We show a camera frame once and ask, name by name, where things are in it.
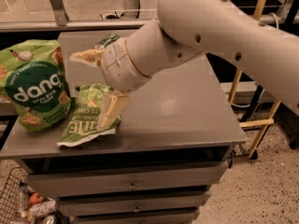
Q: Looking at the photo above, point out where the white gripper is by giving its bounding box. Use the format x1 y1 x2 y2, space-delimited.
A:
69 37 150 129

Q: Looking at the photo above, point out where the green Kettle jalapeno chip bag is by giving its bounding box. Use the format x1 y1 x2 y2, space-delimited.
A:
57 83 121 147

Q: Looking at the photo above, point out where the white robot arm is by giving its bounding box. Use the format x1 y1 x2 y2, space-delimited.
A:
70 0 299 114

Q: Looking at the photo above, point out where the green Dang rice chip bag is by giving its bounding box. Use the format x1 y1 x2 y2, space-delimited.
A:
0 40 71 131

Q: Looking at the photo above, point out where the green soda can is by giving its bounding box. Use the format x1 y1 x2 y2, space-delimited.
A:
94 33 120 49

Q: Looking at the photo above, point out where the grey drawer cabinet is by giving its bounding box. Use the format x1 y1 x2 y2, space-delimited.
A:
0 26 248 224

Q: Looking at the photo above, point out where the top grey drawer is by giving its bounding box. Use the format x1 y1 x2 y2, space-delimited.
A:
26 161 227 197

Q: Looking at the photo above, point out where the grey drawer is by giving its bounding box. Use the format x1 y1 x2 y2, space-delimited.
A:
75 208 200 224
59 190 210 217
26 161 227 197

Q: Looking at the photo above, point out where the middle grey drawer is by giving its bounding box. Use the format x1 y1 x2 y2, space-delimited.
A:
59 190 210 217

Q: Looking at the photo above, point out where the orange fruit in basket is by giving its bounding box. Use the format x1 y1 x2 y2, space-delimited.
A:
29 192 44 205

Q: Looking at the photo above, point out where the white packet in basket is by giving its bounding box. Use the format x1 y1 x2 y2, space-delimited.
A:
29 200 57 218

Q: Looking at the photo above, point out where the silver can in basket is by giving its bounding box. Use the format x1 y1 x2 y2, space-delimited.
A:
43 215 57 224

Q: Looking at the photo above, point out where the bottom grey drawer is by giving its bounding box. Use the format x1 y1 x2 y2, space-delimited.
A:
75 208 200 224

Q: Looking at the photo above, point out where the metal railing frame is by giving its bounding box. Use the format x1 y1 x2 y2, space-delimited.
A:
0 0 299 33

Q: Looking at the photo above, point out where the black wire basket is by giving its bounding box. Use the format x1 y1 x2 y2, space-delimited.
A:
0 167 70 224

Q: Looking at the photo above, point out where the yellow wooden frame stand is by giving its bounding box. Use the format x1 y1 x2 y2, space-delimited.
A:
228 0 280 160

